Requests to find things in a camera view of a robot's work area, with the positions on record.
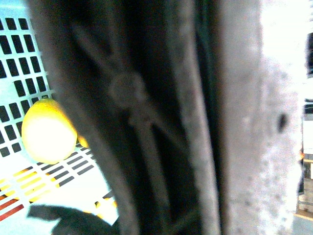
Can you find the light blue plastic basket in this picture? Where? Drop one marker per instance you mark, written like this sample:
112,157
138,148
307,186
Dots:
74,182

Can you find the yellow lemon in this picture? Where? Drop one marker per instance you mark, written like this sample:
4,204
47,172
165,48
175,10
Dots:
47,134

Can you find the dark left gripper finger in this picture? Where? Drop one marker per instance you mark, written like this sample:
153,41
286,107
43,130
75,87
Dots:
73,221

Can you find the brown plastic basket handle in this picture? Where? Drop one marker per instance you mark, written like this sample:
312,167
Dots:
191,107

